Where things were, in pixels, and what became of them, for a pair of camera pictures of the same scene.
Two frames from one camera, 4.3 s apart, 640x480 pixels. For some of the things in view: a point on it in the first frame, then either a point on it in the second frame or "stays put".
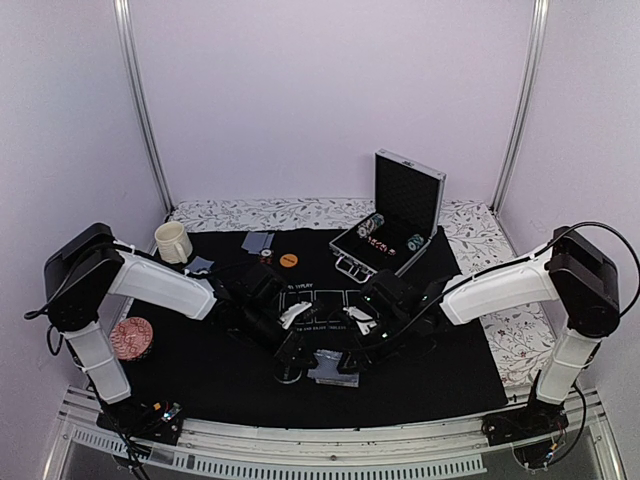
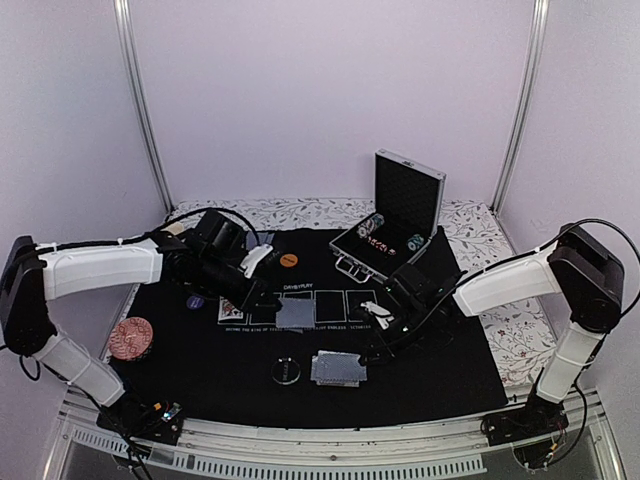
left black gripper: [287, 349] to [249, 299]
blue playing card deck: [327, 371] stays put
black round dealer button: [287, 372] stays put
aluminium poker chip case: [408, 199] stays put
